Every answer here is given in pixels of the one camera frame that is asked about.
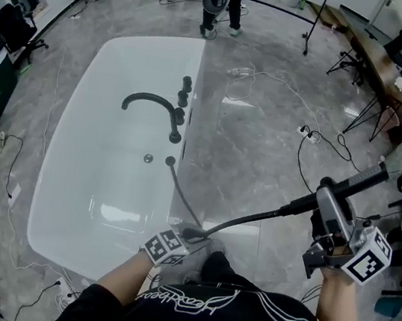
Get long wooden table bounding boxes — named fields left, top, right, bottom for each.
left=335, top=23, right=402, bottom=147

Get person's black trouser leg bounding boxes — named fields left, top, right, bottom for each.
left=200, top=249, right=258, bottom=293

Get person's left forearm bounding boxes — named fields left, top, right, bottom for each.
left=93, top=244, right=163, bottom=314

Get white socket with black plugs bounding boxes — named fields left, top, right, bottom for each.
left=297, top=125, right=323, bottom=144

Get person's right forearm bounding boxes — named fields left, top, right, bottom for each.
left=311, top=267, right=371, bottom=321

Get white power strip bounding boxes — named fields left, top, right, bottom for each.
left=7, top=182, right=22, bottom=207
left=51, top=276, right=81, bottom=311
left=226, top=65, right=253, bottom=78

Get white bathtub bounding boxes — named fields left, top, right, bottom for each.
left=19, top=16, right=210, bottom=295

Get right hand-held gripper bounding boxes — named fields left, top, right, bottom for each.
left=297, top=175, right=402, bottom=293

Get black shower hose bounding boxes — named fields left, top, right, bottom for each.
left=153, top=161, right=297, bottom=259

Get pink waste bin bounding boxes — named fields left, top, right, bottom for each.
left=375, top=107, right=401, bottom=137

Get black office chair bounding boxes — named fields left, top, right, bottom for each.
left=0, top=1, right=55, bottom=72

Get white floor cable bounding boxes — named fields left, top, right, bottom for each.
left=218, top=56, right=331, bottom=138

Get grey handheld shower head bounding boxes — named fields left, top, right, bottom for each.
left=278, top=146, right=393, bottom=233

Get teal bin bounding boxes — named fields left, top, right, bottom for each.
left=372, top=293, right=402, bottom=320

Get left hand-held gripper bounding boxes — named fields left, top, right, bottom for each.
left=137, top=216, right=215, bottom=275

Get black faucet knob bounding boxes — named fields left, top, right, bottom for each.
left=175, top=90, right=191, bottom=108
left=180, top=75, right=194, bottom=94
left=172, top=106, right=188, bottom=127

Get black curved faucet spout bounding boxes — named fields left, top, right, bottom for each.
left=117, top=89, right=189, bottom=146

